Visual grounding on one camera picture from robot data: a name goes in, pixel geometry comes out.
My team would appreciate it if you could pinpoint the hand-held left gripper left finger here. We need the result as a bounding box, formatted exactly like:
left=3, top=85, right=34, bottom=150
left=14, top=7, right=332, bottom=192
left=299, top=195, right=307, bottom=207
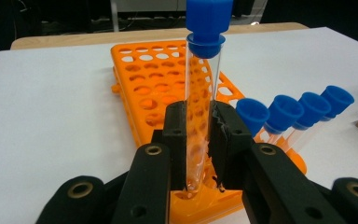
left=111, top=101, right=187, bottom=224

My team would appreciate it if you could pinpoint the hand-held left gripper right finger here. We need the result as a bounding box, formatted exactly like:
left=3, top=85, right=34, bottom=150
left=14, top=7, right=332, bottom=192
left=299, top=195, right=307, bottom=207
left=209, top=101, right=349, bottom=224

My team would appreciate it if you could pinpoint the blue-capped clear test tube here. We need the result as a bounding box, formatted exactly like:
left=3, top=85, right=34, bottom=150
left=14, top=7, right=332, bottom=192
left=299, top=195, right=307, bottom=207
left=310, top=85, right=355, bottom=132
left=235, top=97, right=272, bottom=147
left=279, top=91, right=333, bottom=154
left=259, top=94, right=306, bottom=152
left=183, top=0, right=235, bottom=195

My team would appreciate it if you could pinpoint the orange plastic tube rack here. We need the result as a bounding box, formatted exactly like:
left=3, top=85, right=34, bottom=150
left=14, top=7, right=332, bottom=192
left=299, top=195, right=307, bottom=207
left=110, top=39, right=309, bottom=224

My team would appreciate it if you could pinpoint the white table cover sheet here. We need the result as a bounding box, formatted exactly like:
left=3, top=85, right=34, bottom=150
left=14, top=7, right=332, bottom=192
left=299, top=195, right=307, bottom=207
left=0, top=27, right=358, bottom=224

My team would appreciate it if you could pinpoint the white metal stand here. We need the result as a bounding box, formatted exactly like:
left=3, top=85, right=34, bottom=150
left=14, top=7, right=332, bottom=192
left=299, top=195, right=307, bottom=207
left=110, top=0, right=189, bottom=33

